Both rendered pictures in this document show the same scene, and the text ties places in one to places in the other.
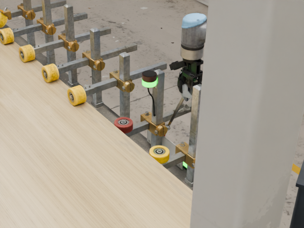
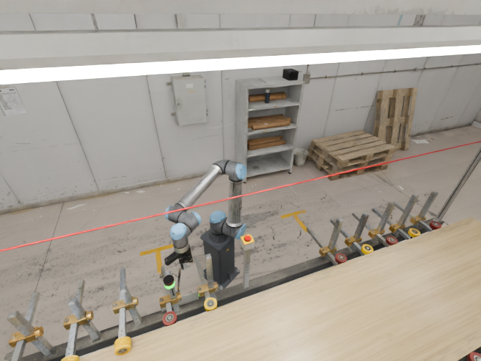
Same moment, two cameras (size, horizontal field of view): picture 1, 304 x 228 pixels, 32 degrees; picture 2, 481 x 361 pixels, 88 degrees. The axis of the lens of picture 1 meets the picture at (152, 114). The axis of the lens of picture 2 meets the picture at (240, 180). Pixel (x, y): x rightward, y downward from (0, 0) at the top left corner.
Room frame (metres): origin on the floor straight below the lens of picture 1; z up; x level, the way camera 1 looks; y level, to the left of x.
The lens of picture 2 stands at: (1.28, 0.71, 2.43)
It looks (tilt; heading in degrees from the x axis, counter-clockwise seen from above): 35 degrees down; 286
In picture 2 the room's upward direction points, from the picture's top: 1 degrees clockwise
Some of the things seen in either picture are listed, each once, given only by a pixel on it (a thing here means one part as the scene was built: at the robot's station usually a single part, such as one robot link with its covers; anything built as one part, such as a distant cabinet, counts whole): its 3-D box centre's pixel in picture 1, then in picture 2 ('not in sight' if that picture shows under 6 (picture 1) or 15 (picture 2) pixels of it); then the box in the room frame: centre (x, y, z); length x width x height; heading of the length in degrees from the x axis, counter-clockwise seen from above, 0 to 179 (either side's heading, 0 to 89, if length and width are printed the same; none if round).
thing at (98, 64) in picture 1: (93, 60); (79, 319); (2.35, 0.29, 0.95); 0.13 x 0.06 x 0.05; 37
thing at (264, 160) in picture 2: not in sight; (265, 131); (1.94, -2.99, 0.78); 0.90 x 0.45 x 1.55; 37
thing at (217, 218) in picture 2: not in sight; (218, 222); (1.93, -0.83, 0.79); 0.17 x 0.15 x 0.18; 169
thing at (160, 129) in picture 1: (153, 124); (170, 299); (1.95, -0.01, 0.85); 0.13 x 0.06 x 0.05; 37
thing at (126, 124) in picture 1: (123, 132); (170, 321); (1.87, 0.12, 0.85); 0.08 x 0.08 x 0.11
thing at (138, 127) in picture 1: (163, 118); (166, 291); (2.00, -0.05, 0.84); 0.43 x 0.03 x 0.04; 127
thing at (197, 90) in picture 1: (195, 137); (210, 278); (1.74, -0.18, 0.93); 0.03 x 0.03 x 0.48; 37
